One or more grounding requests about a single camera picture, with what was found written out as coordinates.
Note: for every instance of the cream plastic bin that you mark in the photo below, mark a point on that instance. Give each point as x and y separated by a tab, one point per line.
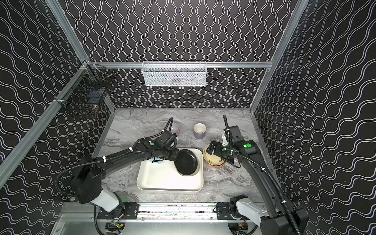
164	177

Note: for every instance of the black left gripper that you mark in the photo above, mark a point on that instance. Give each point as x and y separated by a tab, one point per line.
172	151

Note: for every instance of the cream floral plate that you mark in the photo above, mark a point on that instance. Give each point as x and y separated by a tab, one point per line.
211	158

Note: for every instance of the black round plate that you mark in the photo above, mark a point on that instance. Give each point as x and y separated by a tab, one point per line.
186	162

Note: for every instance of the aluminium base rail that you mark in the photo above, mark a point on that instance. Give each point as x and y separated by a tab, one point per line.
170	212

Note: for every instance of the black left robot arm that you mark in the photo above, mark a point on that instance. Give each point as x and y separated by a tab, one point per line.
83	181

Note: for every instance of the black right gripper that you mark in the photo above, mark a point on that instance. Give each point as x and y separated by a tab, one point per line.
217	148

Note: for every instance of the orange plate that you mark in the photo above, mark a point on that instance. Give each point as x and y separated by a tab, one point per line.
220	165

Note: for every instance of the aluminium frame corner post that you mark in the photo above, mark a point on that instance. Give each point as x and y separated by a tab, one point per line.
65	25

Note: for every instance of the light blue ceramic mug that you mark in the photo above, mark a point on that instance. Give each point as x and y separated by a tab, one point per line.
157	160

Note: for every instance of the black wire basket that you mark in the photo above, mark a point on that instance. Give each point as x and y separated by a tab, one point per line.
86	98

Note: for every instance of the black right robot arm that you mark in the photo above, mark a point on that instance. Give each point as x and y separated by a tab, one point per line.
278	216

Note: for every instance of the lilac ceramic bowl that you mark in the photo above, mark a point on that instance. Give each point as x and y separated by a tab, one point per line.
175	128

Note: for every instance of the white wire mesh basket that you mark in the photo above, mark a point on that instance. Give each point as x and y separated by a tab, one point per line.
174	73

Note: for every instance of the purple ceramic mug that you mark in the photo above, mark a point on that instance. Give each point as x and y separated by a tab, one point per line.
199	131

